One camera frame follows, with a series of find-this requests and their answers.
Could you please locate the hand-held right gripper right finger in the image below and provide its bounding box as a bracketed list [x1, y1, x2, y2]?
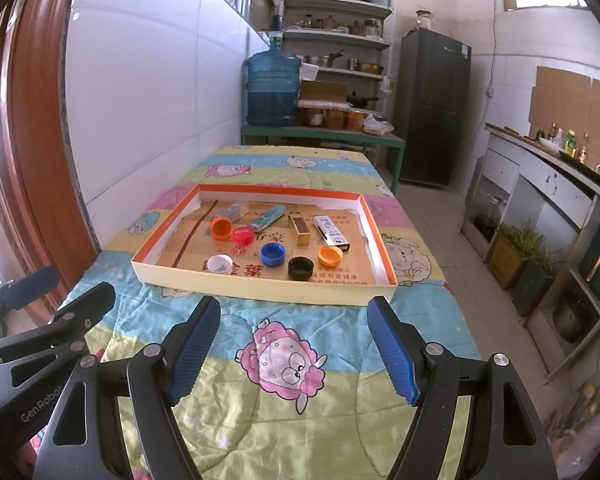
[368, 295, 561, 480]

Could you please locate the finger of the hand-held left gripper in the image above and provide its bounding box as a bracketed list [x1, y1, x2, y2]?
[0, 266, 61, 331]
[0, 282, 117, 386]

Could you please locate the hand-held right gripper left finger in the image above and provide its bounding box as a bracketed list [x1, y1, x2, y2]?
[32, 295, 222, 480]

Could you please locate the orange rimmed cardboard tray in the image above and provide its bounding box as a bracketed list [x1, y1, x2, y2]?
[131, 183, 399, 307]

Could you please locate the black bottle cap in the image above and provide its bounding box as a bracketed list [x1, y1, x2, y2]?
[287, 257, 315, 281]

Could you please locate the blue bottle cap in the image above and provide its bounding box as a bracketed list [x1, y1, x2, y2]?
[260, 243, 287, 265]

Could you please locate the white printed lighter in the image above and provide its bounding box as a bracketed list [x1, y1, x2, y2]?
[312, 215, 352, 252]

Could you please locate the clear lighter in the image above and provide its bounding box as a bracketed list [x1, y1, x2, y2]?
[214, 203, 248, 222]

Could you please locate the gold lighter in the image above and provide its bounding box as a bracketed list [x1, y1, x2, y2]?
[288, 212, 312, 247]

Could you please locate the teal lighter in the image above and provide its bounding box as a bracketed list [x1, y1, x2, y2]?
[247, 205, 286, 228]

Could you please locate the potted green plant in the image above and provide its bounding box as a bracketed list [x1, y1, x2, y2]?
[489, 222, 536, 288]

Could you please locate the green planter box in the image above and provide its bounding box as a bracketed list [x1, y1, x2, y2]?
[511, 252, 556, 316]

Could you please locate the glass jug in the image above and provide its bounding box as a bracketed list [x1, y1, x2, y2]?
[472, 192, 508, 241]

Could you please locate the metal pot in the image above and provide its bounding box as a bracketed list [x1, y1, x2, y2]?
[552, 297, 598, 343]

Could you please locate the cluttered tool pile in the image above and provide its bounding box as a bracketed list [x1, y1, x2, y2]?
[545, 380, 600, 466]

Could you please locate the white plastic bag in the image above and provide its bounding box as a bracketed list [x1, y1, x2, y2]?
[363, 115, 395, 136]

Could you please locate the white kitchen counter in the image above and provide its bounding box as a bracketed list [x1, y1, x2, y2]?
[462, 122, 600, 371]

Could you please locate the dark refrigerator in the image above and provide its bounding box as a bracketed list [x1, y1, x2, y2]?
[395, 29, 472, 188]

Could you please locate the black pan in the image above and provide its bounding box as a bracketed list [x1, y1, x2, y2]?
[347, 91, 381, 108]

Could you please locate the cardboard box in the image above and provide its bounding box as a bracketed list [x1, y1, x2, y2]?
[300, 81, 348, 102]

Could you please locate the blue water jug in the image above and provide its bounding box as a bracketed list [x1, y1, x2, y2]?
[245, 15, 302, 128]

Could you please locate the steel pot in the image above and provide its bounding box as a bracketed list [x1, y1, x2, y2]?
[305, 52, 345, 67]

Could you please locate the white shelf rack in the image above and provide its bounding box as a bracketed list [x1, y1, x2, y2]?
[281, 0, 395, 116]

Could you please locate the row of shelf jars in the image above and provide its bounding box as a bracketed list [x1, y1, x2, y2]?
[290, 14, 383, 37]

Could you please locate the wooden door frame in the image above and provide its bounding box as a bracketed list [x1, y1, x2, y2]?
[0, 0, 103, 301]

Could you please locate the cardboard sheet on wall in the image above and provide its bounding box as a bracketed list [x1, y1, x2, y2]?
[527, 66, 600, 138]

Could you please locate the wall cable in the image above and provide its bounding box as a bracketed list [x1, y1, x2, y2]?
[489, 0, 498, 91]

